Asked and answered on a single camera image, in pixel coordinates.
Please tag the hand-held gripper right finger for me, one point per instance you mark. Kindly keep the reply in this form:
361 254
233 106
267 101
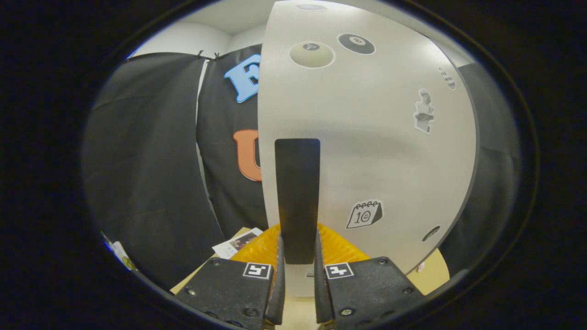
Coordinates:
321 298

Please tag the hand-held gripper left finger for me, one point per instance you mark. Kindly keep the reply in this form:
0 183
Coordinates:
278 293

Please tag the beige shoe cabinet door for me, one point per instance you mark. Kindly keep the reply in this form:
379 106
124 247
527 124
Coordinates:
367 137

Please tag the white book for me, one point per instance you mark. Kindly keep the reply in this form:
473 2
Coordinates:
234 245

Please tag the white plastic equipment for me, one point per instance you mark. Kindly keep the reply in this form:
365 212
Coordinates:
121 253

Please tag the black backdrop cloth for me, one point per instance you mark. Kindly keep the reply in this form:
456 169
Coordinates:
151 160

